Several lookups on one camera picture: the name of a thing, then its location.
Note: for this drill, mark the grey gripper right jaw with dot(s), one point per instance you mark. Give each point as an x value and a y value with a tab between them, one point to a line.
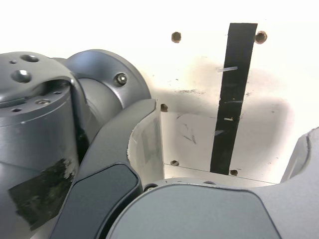
199	214

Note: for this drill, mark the black tape strip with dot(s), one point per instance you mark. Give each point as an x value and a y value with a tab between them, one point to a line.
234	99

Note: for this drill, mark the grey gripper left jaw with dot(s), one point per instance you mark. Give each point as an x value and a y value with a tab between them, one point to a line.
99	159

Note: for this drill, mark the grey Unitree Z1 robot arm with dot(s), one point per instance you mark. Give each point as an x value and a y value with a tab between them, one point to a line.
37	137

